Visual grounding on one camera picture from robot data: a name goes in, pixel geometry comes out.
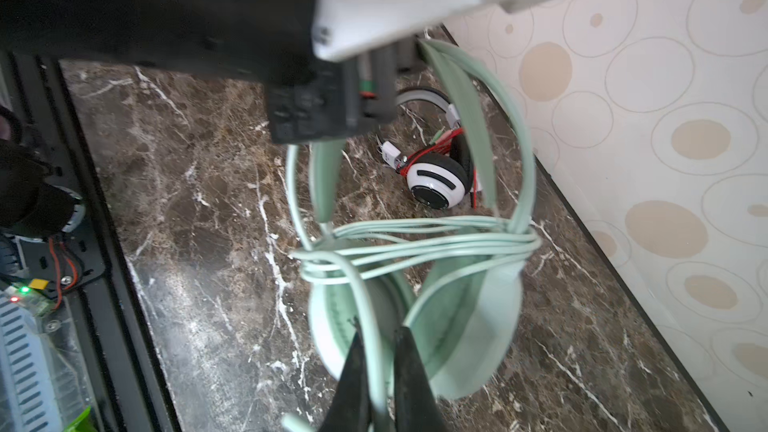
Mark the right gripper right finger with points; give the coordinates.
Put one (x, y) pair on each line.
(415, 407)

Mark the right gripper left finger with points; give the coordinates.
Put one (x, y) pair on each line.
(350, 409)

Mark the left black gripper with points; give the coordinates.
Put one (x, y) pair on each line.
(267, 41)

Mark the mint green headphones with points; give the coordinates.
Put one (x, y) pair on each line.
(454, 281)

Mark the black white headphones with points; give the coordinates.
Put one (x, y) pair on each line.
(442, 173)

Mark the green snack packet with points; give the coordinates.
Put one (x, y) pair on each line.
(83, 423)

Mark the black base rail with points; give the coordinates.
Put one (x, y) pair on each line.
(72, 331)

